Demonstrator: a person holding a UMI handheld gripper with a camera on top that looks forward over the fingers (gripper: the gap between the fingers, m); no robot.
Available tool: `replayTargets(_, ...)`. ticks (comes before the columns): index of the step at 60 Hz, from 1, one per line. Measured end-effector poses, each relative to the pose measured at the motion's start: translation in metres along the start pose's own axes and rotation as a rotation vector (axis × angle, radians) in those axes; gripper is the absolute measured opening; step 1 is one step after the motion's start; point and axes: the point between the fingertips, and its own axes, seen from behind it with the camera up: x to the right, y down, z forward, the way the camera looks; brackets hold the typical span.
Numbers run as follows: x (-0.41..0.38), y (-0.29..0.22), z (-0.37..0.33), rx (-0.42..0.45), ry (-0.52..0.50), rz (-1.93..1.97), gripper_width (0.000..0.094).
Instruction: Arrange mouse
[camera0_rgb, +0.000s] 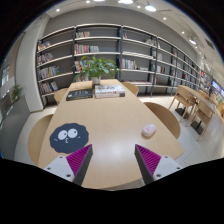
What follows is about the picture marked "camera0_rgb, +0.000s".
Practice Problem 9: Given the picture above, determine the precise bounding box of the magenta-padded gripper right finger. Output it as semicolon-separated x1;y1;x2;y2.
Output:
134;143;184;186

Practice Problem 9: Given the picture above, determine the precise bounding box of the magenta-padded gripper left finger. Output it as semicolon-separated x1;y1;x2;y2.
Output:
43;143;94;187

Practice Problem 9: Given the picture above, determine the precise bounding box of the pale pink computer mouse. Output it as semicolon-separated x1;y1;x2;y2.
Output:
141;123;158;138

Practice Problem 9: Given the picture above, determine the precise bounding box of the dark cartoon-eyed mouse pad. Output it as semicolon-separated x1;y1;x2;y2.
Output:
49;122;90;155

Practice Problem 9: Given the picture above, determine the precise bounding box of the round-backed wooden chair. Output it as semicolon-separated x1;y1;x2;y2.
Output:
53;87;70;105
27;113;54;167
143;101;182;140
121;81;140;98

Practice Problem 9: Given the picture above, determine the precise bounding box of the black book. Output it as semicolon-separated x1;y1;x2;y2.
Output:
65;88;94;102

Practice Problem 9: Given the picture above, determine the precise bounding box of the group of slatted wooden chairs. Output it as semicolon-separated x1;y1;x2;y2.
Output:
168;85;224;141

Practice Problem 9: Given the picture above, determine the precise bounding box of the white book with red-lettered spine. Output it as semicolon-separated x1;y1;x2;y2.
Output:
94;92;126;100

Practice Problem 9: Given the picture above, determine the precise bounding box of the white book with printed cover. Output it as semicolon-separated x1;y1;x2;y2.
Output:
94;84;126;95

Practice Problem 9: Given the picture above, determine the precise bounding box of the wooden side table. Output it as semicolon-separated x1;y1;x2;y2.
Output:
178;84;218;111

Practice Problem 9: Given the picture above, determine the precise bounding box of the small green floor plant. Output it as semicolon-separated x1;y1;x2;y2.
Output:
10;84;24;102

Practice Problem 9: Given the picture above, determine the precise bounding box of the green potted plant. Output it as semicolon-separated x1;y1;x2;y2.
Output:
72;55;120;86

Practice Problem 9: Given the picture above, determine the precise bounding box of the grey bookshelf unit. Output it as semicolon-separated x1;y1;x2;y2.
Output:
35;22;214;100

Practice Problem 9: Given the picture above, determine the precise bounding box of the group of ceiling lights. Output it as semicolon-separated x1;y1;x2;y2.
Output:
54;0;198;46

